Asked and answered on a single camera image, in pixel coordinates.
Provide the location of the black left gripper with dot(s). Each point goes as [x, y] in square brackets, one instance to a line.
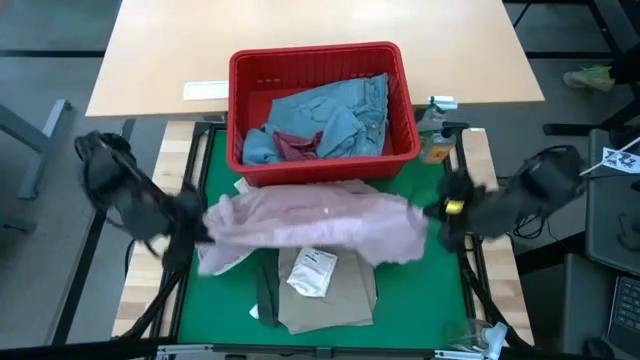
[187, 230]

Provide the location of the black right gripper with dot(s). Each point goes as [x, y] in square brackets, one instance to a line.
[455, 215]

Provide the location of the dark green shirt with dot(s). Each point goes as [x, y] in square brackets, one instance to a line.
[267, 295]

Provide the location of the white garment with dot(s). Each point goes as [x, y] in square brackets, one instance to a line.
[312, 272]

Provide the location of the pink garment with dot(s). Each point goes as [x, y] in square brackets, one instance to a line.
[320, 220]

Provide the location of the beige shirt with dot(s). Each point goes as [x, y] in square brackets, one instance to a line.
[350, 305]

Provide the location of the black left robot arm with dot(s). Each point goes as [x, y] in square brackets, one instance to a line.
[125, 195]

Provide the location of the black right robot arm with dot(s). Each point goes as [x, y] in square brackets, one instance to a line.
[535, 190]

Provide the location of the red plastic laundry basket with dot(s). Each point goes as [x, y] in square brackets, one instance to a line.
[320, 172]

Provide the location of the clear bottle orange label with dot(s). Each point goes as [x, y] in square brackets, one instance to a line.
[436, 147]

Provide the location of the green table mat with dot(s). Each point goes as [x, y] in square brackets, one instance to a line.
[425, 300]

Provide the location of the green label spray bottle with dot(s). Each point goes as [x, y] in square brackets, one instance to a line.
[435, 112]

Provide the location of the clear spray bottle white nozzle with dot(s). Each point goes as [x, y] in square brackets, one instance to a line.
[495, 334]

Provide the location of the maroon garment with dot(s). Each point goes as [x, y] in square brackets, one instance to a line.
[295, 145]

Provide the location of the white label strip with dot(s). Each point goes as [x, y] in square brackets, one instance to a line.
[205, 91]

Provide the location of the black desk foot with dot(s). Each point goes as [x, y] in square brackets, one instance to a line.
[570, 129]

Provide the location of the blue denim garment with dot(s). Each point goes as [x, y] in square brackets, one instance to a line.
[340, 115]

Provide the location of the grey side table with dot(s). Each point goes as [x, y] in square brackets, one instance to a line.
[610, 225]

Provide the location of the grey desk leg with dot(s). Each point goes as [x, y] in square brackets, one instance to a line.
[42, 150]

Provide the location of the white patterned tag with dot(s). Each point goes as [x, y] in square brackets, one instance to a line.
[620, 161]

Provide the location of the light wooden desk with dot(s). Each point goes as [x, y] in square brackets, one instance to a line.
[175, 50]

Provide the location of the person's shoe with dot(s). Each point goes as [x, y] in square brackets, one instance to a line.
[587, 78]

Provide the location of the black keyboard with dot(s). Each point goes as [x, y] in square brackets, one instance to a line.
[627, 310]

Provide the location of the person's leg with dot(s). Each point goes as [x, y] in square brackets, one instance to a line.
[627, 62]

